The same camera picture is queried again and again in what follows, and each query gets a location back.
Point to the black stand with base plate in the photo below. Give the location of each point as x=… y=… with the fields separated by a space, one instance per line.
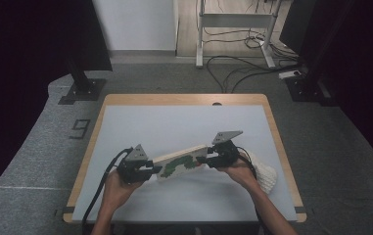
x=308 y=88
x=83 y=89

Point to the white knitted cloth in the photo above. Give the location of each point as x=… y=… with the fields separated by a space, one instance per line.
x=267 y=178

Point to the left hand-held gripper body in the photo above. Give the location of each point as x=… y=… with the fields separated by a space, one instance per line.
x=133 y=169

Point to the black tape floor mark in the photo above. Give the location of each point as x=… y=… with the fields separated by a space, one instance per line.
x=80 y=129

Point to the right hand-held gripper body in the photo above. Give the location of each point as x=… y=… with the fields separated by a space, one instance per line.
x=224 y=155

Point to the black tape piece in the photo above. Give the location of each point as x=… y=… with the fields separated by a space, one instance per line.
x=69 y=210

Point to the white metal stand frame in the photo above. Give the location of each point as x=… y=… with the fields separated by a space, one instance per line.
x=234 y=19

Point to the light grey table mat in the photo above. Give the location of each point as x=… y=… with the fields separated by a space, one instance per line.
x=135 y=124

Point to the wooden table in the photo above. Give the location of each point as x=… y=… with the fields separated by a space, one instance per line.
x=187 y=99

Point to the white power strip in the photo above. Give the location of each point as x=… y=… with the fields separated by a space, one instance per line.
x=290 y=74

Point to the person's right hand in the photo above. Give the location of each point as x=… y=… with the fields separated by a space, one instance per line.
x=241 y=173

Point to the black curtain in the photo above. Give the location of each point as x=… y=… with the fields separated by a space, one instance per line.
x=17 y=81
x=370 y=81

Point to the person's left hand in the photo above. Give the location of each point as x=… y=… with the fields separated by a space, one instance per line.
x=120 y=191

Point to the caterpillar picture book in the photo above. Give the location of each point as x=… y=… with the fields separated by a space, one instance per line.
x=180 y=163

